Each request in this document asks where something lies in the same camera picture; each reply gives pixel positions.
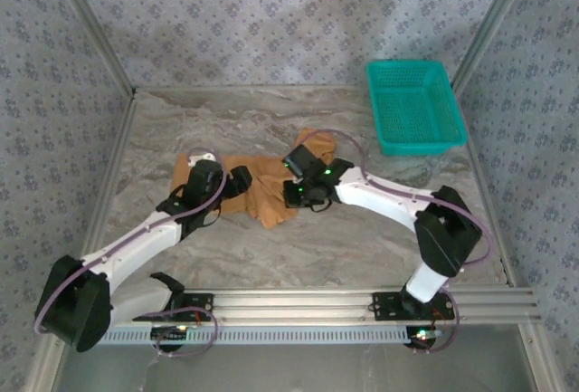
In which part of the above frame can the tan orange t-shirt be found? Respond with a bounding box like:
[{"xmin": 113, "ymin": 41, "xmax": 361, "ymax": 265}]
[{"xmin": 171, "ymin": 127, "xmax": 338, "ymax": 230}]

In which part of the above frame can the teal plastic mesh basket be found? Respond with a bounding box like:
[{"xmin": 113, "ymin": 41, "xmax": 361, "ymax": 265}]
[{"xmin": 365, "ymin": 60, "xmax": 469, "ymax": 158}]

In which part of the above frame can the black controller board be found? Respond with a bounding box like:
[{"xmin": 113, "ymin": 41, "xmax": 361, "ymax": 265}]
[
  {"xmin": 150, "ymin": 325, "xmax": 190, "ymax": 351},
  {"xmin": 405, "ymin": 324, "xmax": 443, "ymax": 351}
]

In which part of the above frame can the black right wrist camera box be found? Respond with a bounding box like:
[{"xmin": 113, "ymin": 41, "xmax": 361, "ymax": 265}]
[{"xmin": 283, "ymin": 181, "xmax": 314, "ymax": 209}]

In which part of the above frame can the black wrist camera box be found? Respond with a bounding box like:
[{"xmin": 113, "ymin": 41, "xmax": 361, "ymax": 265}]
[
  {"xmin": 283, "ymin": 181, "xmax": 314, "ymax": 209},
  {"xmin": 228, "ymin": 165, "xmax": 253, "ymax": 197}
]

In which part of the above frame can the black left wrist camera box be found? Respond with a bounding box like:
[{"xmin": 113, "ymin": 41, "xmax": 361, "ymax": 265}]
[{"xmin": 228, "ymin": 165, "xmax": 253, "ymax": 197}]

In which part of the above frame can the aluminium side rail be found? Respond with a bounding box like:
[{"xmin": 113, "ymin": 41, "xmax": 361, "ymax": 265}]
[{"xmin": 26, "ymin": 88, "xmax": 139, "ymax": 392}]

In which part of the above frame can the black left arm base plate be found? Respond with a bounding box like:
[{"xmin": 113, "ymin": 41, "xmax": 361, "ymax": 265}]
[{"xmin": 131, "ymin": 291, "xmax": 215, "ymax": 323}]

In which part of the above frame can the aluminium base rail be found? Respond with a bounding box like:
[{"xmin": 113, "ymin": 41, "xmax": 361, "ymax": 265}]
[{"xmin": 180, "ymin": 286, "xmax": 543, "ymax": 324}]

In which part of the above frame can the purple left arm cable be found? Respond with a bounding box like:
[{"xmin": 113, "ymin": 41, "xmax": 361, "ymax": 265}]
[{"xmin": 34, "ymin": 149, "xmax": 229, "ymax": 358}]

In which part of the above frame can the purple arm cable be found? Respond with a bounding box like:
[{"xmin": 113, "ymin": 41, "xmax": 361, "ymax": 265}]
[
  {"xmin": 34, "ymin": 149, "xmax": 229, "ymax": 358},
  {"xmin": 300, "ymin": 128, "xmax": 495, "ymax": 356}
]

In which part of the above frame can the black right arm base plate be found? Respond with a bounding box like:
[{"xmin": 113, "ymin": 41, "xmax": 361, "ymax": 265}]
[{"xmin": 371, "ymin": 291, "xmax": 456, "ymax": 321}]

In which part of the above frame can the white slotted cable duct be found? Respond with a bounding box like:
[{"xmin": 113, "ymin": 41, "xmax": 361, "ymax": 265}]
[{"xmin": 97, "ymin": 321, "xmax": 413, "ymax": 347}]

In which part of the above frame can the aluminium frame post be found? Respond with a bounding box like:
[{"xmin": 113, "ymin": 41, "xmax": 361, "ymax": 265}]
[
  {"xmin": 451, "ymin": 0, "xmax": 540, "ymax": 92},
  {"xmin": 47, "ymin": 0, "xmax": 138, "ymax": 97}
]

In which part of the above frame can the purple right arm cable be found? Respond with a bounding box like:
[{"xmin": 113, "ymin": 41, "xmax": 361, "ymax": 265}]
[{"xmin": 300, "ymin": 128, "xmax": 495, "ymax": 356}]

